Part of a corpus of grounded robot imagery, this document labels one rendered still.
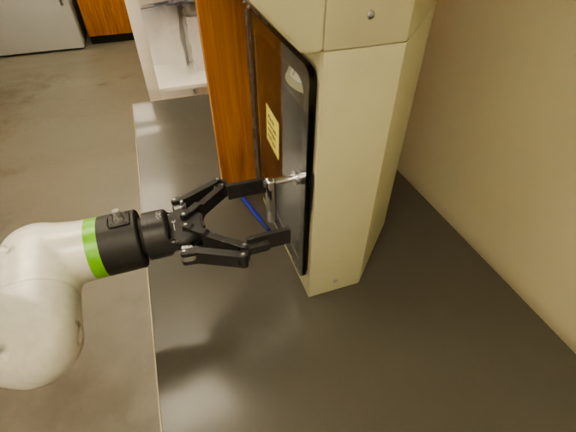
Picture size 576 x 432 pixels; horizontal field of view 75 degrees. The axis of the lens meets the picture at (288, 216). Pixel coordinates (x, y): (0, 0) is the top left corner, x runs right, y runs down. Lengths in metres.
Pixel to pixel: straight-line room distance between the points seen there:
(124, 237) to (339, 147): 0.33
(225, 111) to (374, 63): 0.45
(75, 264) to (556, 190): 0.78
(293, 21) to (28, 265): 0.44
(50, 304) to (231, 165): 0.55
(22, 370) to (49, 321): 0.06
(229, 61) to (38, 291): 0.54
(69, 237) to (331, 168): 0.38
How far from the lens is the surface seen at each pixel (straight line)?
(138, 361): 1.86
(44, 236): 0.61
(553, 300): 0.89
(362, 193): 0.62
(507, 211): 0.89
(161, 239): 0.59
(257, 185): 0.68
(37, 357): 0.53
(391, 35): 0.51
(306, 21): 0.45
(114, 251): 0.59
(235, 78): 0.85
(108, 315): 2.05
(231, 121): 0.89
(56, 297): 0.56
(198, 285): 0.80
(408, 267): 0.85
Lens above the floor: 1.56
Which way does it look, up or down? 42 degrees down
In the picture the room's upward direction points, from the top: straight up
